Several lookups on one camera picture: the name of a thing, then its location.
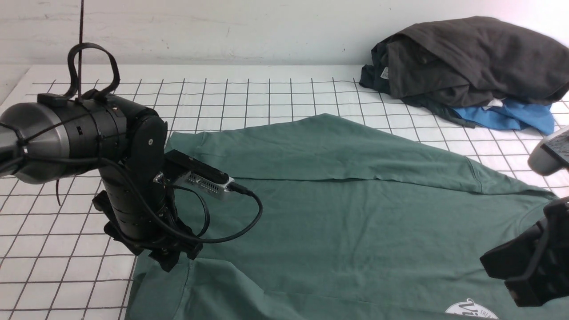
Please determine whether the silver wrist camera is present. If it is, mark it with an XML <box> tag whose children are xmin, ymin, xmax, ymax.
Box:
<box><xmin>528</xmin><ymin>126</ymin><xmax>569</xmax><ymax>176</ymax></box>
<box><xmin>146</xmin><ymin>150</ymin><xmax>234</xmax><ymax>200</ymax></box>

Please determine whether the dark grey crumpled garment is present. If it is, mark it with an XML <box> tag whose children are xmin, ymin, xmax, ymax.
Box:
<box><xmin>359</xmin><ymin>16</ymin><xmax>569</xmax><ymax>128</ymax></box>

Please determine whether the green long-sleeve shirt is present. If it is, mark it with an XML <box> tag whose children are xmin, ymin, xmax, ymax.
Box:
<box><xmin>127</xmin><ymin>115</ymin><xmax>568</xmax><ymax>320</ymax></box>

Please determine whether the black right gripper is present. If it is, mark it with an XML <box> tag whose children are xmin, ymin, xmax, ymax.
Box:
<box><xmin>480</xmin><ymin>198</ymin><xmax>569</xmax><ymax>307</ymax></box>

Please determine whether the black left camera cable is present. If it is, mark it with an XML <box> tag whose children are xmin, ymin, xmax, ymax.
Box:
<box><xmin>100</xmin><ymin>158</ymin><xmax>264</xmax><ymax>244</ymax></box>

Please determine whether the blue crumpled garment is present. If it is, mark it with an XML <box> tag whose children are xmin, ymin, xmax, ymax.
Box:
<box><xmin>453</xmin><ymin>99</ymin><xmax>555</xmax><ymax>135</ymax></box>

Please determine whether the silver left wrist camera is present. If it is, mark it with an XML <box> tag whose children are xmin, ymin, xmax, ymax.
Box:
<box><xmin>146</xmin><ymin>150</ymin><xmax>234</xmax><ymax>200</ymax></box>

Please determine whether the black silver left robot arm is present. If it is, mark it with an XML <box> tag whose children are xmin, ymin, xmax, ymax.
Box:
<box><xmin>1</xmin><ymin>94</ymin><xmax>203</xmax><ymax>272</ymax></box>

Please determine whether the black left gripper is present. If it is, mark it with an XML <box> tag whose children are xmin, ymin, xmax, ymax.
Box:
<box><xmin>92</xmin><ymin>167</ymin><xmax>203</xmax><ymax>272</ymax></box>

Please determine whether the white grid-pattern table cloth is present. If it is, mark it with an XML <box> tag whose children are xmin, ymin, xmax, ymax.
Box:
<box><xmin>0</xmin><ymin>65</ymin><xmax>568</xmax><ymax>320</ymax></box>

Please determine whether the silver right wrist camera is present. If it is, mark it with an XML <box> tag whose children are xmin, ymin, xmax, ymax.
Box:
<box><xmin>528</xmin><ymin>126</ymin><xmax>569</xmax><ymax>176</ymax></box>

